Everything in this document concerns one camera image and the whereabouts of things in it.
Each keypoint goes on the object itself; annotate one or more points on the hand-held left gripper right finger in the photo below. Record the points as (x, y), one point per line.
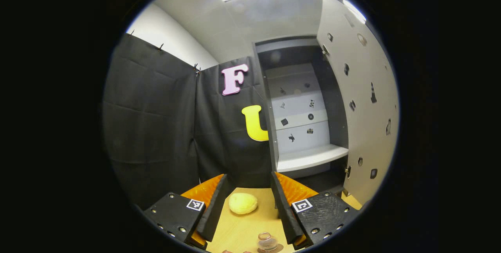
(283, 210)

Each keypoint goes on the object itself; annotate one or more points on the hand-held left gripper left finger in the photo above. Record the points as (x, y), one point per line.
(215, 210)

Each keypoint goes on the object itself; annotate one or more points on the small glass bottle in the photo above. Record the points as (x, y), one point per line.
(267, 242)

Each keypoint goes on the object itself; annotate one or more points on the grey cabinet door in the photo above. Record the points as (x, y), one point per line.
(364, 135)

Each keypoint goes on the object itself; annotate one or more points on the dark grey cabinet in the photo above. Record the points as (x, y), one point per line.
(297, 100)

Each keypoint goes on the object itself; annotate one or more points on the white cabinet shelf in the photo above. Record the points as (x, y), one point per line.
(309, 158)

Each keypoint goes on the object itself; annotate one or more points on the metal door hinge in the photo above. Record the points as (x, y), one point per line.
(325, 49)
(348, 171)

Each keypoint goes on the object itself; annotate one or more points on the yellow lemon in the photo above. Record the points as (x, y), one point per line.
(242, 203)

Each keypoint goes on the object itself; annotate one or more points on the black backdrop cloth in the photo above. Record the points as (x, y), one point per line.
(156, 128)

